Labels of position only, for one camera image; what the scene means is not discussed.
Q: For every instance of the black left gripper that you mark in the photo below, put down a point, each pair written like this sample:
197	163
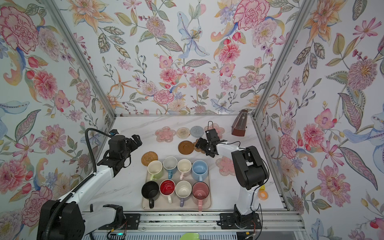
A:
138	142

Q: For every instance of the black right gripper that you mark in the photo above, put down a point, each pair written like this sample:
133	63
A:
202	146

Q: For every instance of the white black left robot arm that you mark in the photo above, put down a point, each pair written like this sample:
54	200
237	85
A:
64	219

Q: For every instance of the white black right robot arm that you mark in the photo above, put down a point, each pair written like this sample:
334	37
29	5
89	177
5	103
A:
251	172

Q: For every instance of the cork paw print coaster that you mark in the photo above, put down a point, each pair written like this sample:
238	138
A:
197	149

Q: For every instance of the light blue woven coaster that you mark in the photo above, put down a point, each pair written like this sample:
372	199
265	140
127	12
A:
197	131

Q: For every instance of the pink flower coaster back right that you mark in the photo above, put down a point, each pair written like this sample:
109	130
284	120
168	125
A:
220	131

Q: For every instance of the pink flower coaster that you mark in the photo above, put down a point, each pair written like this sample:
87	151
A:
220	131
166	134
226	166

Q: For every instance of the round brown wooden coaster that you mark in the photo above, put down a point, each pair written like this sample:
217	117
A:
186	147

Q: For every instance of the pink flower coaster front right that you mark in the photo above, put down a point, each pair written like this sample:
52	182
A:
226	166

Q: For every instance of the multicolour zigzag woven coaster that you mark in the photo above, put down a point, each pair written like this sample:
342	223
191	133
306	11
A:
183	133

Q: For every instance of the round rattan woven coaster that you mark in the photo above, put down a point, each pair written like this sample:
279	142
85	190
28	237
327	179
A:
149	157

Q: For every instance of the pink flower coaster left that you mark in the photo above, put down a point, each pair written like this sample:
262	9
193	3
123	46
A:
166	134

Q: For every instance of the light blue mug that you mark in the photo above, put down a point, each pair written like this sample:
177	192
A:
200	170

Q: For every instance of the cream white mug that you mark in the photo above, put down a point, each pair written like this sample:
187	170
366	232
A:
184	167

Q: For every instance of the red-brown wooden metronome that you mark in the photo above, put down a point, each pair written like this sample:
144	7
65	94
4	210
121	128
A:
240	124

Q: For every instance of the white mug green outside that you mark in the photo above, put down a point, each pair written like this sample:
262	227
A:
155	170

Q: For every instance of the pink mug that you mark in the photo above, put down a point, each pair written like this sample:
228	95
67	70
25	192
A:
200	194

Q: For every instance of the black mug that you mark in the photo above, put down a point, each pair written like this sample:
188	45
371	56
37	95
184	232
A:
151	192

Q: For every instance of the beige serving tray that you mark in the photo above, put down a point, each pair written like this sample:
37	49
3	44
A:
161	204

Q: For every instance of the red inside white mug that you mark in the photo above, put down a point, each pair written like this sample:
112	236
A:
167	189

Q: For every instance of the orange round object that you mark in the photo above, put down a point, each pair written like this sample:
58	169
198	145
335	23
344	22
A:
262	194

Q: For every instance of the white mug purple handle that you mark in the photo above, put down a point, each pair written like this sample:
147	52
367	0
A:
183	191

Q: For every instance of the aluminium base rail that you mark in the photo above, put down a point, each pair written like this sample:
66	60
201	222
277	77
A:
210	221

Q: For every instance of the green object below rail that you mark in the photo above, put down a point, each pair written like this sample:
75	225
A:
190	236

